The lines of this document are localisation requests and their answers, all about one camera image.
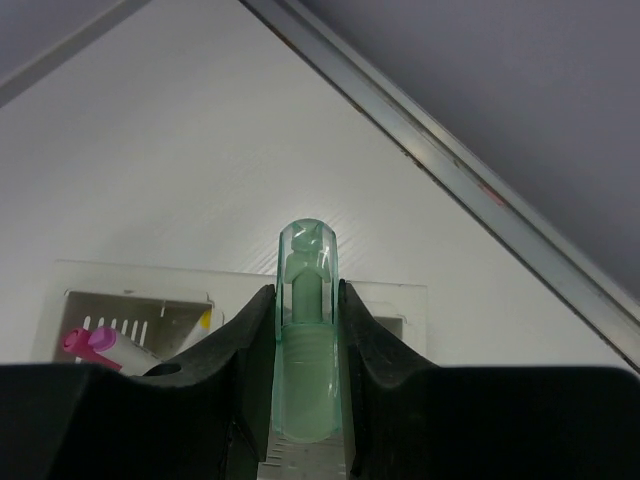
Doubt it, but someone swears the white slotted organizer box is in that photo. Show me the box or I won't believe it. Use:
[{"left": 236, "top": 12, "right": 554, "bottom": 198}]
[{"left": 42, "top": 258, "right": 429, "bottom": 480}]

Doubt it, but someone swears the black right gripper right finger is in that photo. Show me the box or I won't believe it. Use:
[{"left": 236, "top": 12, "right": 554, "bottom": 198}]
[{"left": 338, "top": 281, "right": 474, "bottom": 479}]

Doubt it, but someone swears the green translucent highlighter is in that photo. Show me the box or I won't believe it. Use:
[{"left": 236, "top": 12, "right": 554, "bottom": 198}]
[{"left": 271, "top": 218, "right": 342, "bottom": 443}]

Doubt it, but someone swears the aluminium rail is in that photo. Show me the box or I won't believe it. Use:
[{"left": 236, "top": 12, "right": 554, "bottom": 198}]
[{"left": 243, "top": 1, "right": 639, "bottom": 370}]

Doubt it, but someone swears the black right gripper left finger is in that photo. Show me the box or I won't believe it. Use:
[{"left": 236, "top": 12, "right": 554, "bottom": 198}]
[{"left": 139, "top": 285, "right": 275, "bottom": 479}]

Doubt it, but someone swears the yellow capped white marker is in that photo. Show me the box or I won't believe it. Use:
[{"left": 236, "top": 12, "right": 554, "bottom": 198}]
[{"left": 176, "top": 309, "right": 213, "bottom": 354}]

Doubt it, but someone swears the purple capped white marker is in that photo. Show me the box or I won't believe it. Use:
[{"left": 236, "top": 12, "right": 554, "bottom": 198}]
[{"left": 88, "top": 327, "right": 162, "bottom": 376}]

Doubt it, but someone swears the magenta capped white marker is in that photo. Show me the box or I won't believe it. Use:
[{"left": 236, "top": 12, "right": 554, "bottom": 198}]
[{"left": 61, "top": 328, "right": 122, "bottom": 371}]

